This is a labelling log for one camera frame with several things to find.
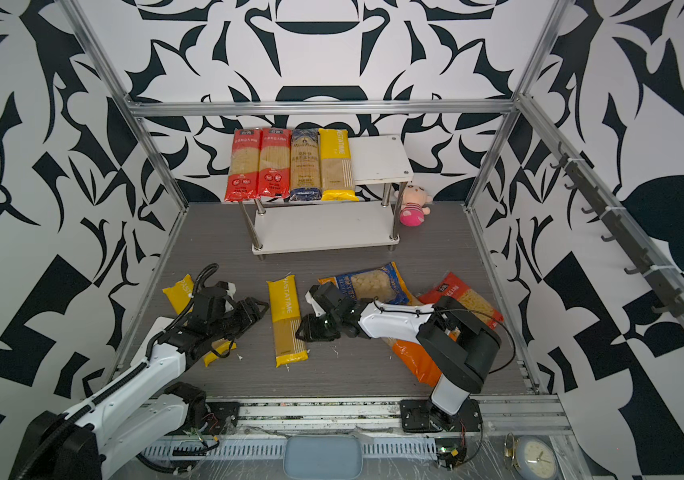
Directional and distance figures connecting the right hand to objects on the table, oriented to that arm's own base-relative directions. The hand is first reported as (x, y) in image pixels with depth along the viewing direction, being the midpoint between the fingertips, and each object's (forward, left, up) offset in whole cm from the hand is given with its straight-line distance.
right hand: (301, 333), depth 82 cm
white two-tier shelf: (+38, -23, +28) cm, 53 cm away
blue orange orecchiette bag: (+17, -24, -3) cm, 30 cm away
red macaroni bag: (+15, -45, -3) cm, 48 cm away
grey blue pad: (-27, -7, -3) cm, 28 cm away
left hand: (+7, +10, +4) cm, 13 cm away
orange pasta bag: (-8, -33, -4) cm, 34 cm away
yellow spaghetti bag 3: (+14, +39, -3) cm, 42 cm away
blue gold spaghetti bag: (+25, -3, +31) cm, 40 cm away
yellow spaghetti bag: (+32, -10, +30) cm, 45 cm away
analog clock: (-28, -53, -3) cm, 60 cm away
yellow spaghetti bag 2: (+7, +6, -3) cm, 9 cm away
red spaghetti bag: (+33, +5, +31) cm, 46 cm away
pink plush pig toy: (+48, -38, 0) cm, 61 cm away
